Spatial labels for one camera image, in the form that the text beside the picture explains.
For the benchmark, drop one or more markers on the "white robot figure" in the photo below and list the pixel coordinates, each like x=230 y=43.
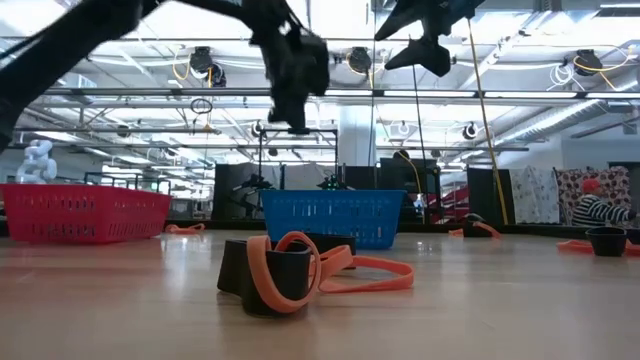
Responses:
x=37 y=162

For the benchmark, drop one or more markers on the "long ceiling light rail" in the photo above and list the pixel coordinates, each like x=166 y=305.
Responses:
x=425 y=93

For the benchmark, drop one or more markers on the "white patterned cloth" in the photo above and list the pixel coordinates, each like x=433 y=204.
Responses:
x=535 y=197

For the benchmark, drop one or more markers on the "black partition panel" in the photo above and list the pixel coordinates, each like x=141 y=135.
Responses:
x=480 y=200
x=225 y=190
x=400 y=185

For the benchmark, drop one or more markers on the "red plastic basket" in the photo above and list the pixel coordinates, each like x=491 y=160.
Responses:
x=85 y=215

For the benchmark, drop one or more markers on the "black metal gantry frame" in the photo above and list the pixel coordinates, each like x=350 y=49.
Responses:
x=325 y=131

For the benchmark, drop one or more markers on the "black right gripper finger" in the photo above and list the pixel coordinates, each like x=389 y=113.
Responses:
x=415 y=15
x=430 y=57

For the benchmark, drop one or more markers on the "black wide rubber band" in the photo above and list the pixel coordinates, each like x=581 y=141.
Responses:
x=606 y=244
x=472 y=232
x=287 y=275
x=335 y=242

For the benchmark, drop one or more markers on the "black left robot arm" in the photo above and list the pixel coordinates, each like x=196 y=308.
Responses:
x=60 y=50

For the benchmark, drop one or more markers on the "blue plastic basket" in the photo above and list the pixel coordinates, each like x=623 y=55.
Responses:
x=350 y=215

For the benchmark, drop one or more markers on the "person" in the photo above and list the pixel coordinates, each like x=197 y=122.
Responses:
x=595 y=210

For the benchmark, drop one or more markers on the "red metal rack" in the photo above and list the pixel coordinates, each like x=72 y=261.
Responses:
x=455 y=200

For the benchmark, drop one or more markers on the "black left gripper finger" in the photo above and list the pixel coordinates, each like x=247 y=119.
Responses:
x=278 y=111
x=296 y=112

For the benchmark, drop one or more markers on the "floral patterned cloth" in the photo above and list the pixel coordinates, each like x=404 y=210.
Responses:
x=570 y=185

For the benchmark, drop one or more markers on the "white building column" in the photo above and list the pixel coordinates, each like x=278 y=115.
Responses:
x=355 y=135

